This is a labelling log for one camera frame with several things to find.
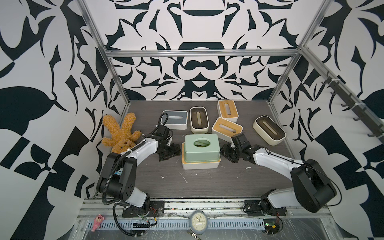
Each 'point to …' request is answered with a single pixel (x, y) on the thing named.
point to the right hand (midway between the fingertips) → (218, 150)
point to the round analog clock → (199, 222)
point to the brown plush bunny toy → (120, 139)
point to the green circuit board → (272, 226)
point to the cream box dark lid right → (269, 130)
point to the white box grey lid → (177, 119)
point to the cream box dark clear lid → (199, 118)
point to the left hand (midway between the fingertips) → (175, 153)
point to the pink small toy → (97, 222)
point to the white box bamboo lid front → (187, 165)
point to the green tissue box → (201, 147)
